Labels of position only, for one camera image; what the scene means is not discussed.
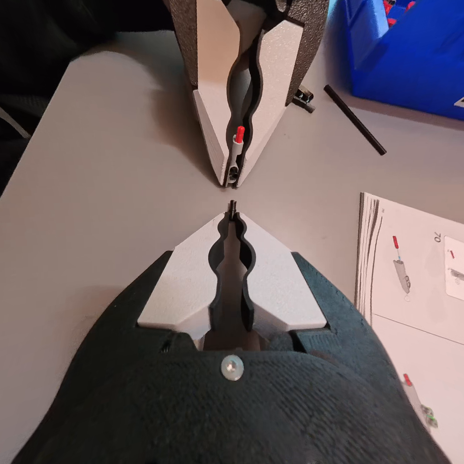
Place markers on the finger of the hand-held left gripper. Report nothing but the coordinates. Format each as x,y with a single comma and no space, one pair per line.
212,54
279,65

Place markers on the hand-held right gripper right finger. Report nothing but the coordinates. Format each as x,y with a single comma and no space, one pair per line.
279,286

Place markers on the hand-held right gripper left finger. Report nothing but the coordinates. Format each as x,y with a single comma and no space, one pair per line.
181,282

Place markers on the red toy pin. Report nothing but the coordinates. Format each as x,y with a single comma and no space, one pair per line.
239,132

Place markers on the black toy pin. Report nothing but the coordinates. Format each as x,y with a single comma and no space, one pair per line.
233,210

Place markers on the grey toy connector brick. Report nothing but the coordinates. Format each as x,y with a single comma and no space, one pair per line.
235,159

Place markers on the grey desk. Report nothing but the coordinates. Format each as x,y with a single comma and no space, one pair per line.
108,163

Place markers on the black and grey toy part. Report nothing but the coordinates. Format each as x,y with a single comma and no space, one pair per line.
304,98

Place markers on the black toy rod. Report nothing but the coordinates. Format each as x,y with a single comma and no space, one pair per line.
355,119

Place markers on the red toy parts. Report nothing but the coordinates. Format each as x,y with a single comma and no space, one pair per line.
393,14

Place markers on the blue plastic bin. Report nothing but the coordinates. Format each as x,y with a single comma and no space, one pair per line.
409,61

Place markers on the instruction booklet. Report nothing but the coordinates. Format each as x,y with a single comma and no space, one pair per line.
417,344

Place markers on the person's dark clothing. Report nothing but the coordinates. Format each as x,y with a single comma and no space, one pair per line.
43,43

